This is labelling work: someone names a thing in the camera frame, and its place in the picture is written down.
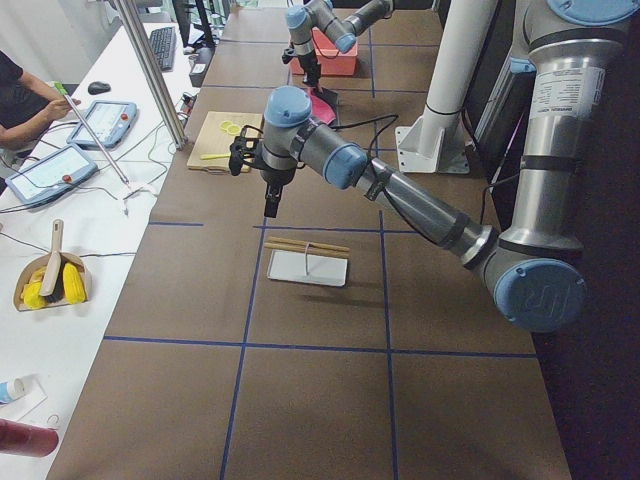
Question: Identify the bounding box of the inner wooden rack rod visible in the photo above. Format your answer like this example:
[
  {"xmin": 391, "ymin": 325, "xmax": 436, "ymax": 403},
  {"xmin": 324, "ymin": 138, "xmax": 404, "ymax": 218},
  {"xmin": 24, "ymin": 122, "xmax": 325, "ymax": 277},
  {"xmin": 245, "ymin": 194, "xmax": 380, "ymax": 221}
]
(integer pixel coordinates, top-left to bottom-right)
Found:
[{"xmin": 266, "ymin": 237, "xmax": 350, "ymax": 253}]

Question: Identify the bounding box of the wooden rack rod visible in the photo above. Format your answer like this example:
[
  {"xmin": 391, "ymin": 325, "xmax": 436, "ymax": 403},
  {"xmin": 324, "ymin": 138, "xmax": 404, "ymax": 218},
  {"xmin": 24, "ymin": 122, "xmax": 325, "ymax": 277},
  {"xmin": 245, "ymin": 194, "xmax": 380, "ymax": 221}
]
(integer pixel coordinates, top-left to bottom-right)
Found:
[
  {"xmin": 264, "ymin": 242, "xmax": 350, "ymax": 259},
  {"xmin": 266, "ymin": 237, "xmax": 350, "ymax": 253}
]

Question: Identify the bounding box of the pink grey cleaning cloth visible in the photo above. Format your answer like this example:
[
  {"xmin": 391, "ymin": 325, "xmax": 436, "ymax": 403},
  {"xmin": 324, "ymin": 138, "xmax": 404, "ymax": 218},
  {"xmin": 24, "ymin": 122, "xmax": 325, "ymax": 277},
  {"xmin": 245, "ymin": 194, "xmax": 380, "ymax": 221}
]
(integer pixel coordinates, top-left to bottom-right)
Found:
[{"xmin": 306, "ymin": 86, "xmax": 338, "ymax": 125}]

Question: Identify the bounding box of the silver metal rod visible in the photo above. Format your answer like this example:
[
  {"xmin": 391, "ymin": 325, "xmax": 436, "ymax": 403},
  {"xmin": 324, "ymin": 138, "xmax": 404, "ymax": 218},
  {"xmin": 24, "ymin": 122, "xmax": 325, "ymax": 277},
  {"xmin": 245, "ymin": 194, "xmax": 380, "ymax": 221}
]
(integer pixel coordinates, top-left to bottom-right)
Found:
[{"xmin": 62, "ymin": 93, "xmax": 130, "ymax": 187}]

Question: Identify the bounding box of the yellow cloth in dustpan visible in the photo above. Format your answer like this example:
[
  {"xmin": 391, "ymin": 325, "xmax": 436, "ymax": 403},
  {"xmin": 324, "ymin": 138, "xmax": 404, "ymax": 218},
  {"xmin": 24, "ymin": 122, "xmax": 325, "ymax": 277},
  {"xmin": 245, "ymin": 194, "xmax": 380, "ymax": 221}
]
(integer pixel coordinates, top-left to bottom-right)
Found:
[{"xmin": 19, "ymin": 261, "xmax": 88, "ymax": 310}]

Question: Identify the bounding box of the seated person in black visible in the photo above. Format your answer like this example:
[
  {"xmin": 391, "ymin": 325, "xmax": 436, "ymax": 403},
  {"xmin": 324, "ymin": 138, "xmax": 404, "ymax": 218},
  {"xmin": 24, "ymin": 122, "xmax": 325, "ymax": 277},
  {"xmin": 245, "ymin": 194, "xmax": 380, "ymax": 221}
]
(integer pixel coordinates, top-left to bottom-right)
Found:
[{"xmin": 1, "ymin": 52, "xmax": 71, "ymax": 151}]

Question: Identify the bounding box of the bamboo cutting board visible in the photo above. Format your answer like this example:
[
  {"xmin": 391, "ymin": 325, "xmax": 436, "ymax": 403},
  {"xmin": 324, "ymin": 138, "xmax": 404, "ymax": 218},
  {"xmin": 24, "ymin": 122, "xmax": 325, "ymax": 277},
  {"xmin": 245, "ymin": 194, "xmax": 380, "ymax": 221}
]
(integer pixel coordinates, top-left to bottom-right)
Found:
[{"xmin": 187, "ymin": 111, "xmax": 262, "ymax": 173}]

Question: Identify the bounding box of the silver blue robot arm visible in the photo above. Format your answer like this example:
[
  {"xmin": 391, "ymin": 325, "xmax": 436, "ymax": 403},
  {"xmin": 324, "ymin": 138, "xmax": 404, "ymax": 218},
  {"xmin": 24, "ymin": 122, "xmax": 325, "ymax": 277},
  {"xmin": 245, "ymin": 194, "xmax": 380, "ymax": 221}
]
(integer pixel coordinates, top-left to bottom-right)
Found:
[
  {"xmin": 282, "ymin": 0, "xmax": 395, "ymax": 92},
  {"xmin": 255, "ymin": 1, "xmax": 639, "ymax": 332}
]

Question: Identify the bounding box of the black computer keyboard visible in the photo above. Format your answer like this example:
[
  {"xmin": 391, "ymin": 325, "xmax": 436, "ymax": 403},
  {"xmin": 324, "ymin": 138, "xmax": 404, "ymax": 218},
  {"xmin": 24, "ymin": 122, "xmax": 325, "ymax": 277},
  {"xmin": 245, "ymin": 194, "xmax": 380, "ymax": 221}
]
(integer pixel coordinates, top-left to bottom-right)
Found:
[{"xmin": 149, "ymin": 26, "xmax": 176, "ymax": 72}]

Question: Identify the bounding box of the brown dustpan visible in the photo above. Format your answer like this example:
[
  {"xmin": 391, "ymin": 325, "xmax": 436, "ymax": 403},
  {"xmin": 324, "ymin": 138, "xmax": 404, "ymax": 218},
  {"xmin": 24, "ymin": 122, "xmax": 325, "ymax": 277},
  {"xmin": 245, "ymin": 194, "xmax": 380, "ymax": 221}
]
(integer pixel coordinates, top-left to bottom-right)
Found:
[{"xmin": 13, "ymin": 251, "xmax": 92, "ymax": 311}]

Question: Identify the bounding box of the white towel rack tray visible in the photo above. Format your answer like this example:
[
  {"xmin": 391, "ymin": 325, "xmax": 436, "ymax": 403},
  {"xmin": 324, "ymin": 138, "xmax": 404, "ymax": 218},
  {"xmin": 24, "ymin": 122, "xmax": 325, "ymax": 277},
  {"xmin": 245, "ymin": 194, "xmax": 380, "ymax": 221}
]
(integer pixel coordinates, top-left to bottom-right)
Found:
[{"xmin": 267, "ymin": 250, "xmax": 348, "ymax": 287}]

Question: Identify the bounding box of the yellow plastic knife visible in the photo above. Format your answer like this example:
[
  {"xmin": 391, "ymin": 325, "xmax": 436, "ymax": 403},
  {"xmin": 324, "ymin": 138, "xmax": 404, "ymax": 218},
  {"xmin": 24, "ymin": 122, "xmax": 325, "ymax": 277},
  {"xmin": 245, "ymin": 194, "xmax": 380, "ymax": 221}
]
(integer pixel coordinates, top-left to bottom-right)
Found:
[{"xmin": 200, "ymin": 153, "xmax": 231, "ymax": 160}]

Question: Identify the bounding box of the black monitor stand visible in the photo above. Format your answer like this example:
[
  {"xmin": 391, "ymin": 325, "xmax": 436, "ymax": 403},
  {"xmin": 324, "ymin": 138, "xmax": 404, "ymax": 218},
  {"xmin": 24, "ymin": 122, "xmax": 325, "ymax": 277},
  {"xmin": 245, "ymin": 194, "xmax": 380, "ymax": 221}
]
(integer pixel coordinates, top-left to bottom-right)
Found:
[{"xmin": 172, "ymin": 0, "xmax": 215, "ymax": 49}]

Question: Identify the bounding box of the near blue teach pendant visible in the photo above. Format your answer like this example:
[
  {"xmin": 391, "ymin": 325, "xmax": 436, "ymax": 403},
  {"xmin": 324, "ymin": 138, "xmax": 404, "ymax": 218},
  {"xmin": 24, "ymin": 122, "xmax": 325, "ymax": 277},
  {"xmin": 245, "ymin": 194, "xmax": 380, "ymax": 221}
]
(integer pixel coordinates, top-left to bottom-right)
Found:
[{"xmin": 6, "ymin": 145, "xmax": 98, "ymax": 207}]

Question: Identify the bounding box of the far blue teach pendant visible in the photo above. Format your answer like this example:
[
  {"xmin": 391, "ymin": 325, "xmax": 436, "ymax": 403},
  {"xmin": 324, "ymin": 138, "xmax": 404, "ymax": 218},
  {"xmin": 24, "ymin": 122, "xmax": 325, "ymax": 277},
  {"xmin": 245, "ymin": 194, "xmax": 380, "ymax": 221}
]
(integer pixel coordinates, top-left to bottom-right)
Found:
[{"xmin": 67, "ymin": 100, "xmax": 138, "ymax": 150}]

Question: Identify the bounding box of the blue teach pendant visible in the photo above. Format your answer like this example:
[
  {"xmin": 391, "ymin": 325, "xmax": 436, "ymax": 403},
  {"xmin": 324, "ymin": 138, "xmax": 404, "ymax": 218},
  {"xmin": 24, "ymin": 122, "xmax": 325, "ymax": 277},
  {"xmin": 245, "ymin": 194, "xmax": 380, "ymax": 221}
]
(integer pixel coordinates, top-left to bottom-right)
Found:
[
  {"xmin": 6, "ymin": 145, "xmax": 98, "ymax": 207},
  {"xmin": 67, "ymin": 100, "xmax": 138, "ymax": 150}
]

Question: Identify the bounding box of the outer wooden rack rod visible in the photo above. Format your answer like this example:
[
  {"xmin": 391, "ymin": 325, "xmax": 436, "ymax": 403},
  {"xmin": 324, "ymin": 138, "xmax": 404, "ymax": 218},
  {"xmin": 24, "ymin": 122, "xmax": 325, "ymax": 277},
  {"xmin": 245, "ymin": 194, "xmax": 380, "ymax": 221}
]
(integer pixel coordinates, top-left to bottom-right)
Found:
[{"xmin": 264, "ymin": 242, "xmax": 350, "ymax": 259}]

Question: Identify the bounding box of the beige hand brush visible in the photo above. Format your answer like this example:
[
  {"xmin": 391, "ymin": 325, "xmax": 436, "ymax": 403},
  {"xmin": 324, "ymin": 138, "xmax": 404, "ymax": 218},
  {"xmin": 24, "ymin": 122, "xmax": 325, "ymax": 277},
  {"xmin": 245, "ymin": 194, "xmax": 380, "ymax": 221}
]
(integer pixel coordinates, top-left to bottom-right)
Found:
[{"xmin": 40, "ymin": 219, "xmax": 64, "ymax": 304}]

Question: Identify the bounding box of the pink plastic bin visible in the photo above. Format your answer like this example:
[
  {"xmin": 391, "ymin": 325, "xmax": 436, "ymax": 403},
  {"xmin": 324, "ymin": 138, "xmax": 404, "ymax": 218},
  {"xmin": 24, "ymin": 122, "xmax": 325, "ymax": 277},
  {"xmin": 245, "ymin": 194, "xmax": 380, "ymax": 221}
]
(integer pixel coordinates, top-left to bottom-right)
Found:
[{"xmin": 311, "ymin": 28, "xmax": 358, "ymax": 78}]

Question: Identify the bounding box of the black computer mouse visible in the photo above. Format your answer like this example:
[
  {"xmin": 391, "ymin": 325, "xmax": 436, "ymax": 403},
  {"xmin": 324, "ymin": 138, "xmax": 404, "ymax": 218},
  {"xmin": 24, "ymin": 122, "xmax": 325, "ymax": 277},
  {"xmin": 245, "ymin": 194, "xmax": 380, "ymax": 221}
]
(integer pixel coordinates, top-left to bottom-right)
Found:
[{"xmin": 87, "ymin": 81, "xmax": 111, "ymax": 95}]

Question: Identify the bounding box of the red cylinder bottle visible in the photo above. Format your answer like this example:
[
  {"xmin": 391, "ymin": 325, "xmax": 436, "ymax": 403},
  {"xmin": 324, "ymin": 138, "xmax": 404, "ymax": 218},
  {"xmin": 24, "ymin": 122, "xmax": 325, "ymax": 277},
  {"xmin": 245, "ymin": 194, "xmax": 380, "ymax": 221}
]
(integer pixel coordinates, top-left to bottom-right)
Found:
[{"xmin": 1, "ymin": 419, "xmax": 59, "ymax": 458}]

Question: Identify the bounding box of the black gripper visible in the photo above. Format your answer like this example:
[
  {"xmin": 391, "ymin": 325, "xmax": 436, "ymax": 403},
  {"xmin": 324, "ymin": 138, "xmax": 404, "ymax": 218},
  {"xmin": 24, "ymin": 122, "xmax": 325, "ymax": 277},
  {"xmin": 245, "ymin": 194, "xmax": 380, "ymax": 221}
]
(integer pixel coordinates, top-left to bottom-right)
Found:
[
  {"xmin": 298, "ymin": 47, "xmax": 322, "ymax": 93},
  {"xmin": 261, "ymin": 162, "xmax": 297, "ymax": 217}
]

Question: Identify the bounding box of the aluminium frame post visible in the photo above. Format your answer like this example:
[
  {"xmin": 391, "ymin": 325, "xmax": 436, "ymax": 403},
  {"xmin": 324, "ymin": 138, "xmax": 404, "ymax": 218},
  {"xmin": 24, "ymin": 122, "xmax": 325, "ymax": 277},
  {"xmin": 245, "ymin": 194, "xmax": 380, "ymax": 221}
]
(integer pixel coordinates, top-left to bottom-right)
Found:
[{"xmin": 113, "ymin": 0, "xmax": 187, "ymax": 150}]

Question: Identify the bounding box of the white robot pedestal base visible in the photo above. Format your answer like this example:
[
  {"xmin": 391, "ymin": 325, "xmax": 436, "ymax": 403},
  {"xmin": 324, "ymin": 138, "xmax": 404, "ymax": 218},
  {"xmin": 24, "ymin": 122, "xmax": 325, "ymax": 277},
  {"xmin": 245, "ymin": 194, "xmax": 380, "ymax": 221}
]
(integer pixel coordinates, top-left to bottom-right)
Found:
[{"xmin": 395, "ymin": 0, "xmax": 497, "ymax": 174}]

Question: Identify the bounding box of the white blue tube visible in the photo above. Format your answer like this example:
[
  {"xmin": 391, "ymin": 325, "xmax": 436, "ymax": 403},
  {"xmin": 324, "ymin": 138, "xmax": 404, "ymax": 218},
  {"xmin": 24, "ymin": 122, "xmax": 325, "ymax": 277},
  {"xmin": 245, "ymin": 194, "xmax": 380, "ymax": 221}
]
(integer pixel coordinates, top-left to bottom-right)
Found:
[{"xmin": 0, "ymin": 378, "xmax": 26, "ymax": 405}]

